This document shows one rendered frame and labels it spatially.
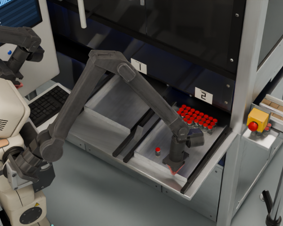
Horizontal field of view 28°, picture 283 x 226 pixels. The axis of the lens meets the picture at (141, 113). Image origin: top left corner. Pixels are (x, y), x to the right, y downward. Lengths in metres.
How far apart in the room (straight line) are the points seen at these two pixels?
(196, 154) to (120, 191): 1.05
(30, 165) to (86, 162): 1.53
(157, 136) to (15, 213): 0.68
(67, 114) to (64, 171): 1.57
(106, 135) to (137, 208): 0.90
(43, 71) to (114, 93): 0.39
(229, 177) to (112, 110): 0.66
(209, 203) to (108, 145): 0.81
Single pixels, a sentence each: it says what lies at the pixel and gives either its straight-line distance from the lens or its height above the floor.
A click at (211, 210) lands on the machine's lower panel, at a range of 3.08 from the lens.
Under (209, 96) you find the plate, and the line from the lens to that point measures 2.43.
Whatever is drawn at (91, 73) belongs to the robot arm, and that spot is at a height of 1.49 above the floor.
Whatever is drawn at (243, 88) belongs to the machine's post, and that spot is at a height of 1.16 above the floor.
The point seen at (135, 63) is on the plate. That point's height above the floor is 1.03.
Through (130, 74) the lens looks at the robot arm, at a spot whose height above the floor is 1.47.
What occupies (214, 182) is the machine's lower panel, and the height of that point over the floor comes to 0.44.
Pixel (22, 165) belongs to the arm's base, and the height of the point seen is 1.22.
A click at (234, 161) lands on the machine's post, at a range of 2.66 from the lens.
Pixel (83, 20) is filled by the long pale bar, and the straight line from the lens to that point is 2.52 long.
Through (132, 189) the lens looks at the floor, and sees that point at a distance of 3.37.
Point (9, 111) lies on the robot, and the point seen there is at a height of 1.35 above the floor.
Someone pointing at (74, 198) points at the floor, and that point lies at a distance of 3.37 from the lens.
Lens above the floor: 2.79
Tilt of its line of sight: 48 degrees down
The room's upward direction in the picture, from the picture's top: 3 degrees counter-clockwise
